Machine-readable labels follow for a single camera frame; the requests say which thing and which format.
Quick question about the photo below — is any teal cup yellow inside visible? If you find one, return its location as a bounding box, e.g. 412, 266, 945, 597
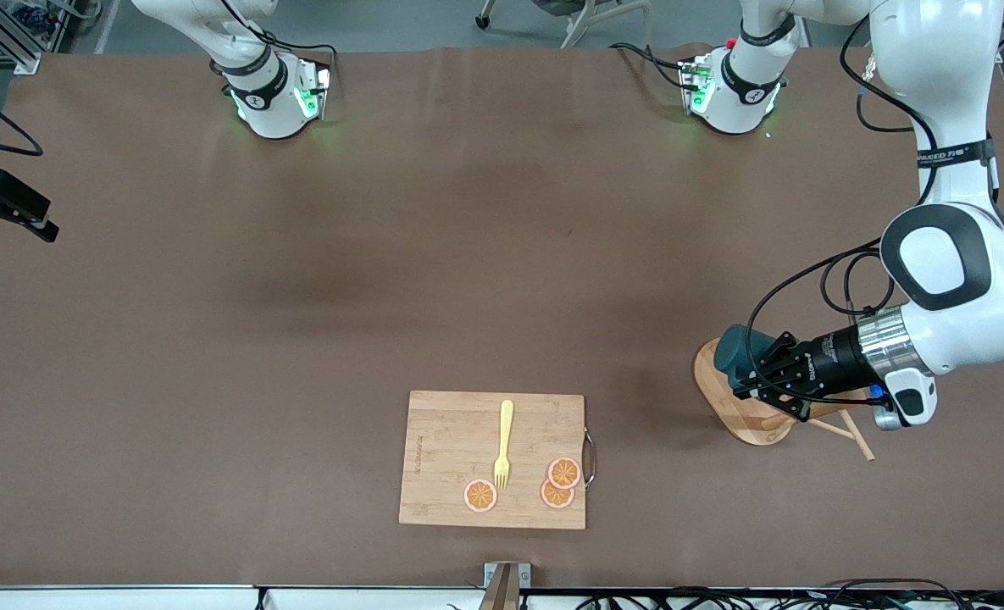
713, 325, 778, 397

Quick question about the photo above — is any wooden mug tree rack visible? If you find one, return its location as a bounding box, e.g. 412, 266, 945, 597
692, 336, 877, 463

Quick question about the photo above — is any yellow plastic fork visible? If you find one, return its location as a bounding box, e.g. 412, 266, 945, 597
493, 399, 515, 491

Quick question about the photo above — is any bamboo cutting board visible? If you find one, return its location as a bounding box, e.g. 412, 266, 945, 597
398, 390, 597, 531

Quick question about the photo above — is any office chair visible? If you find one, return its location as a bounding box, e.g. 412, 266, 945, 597
474, 0, 653, 49

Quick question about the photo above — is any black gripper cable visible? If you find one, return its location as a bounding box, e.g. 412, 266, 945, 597
0, 80, 44, 158
744, 15, 943, 378

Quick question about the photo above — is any black cable bundle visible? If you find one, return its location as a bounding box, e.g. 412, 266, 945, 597
569, 579, 1004, 610

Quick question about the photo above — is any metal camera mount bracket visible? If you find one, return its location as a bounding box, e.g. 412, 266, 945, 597
483, 562, 531, 610

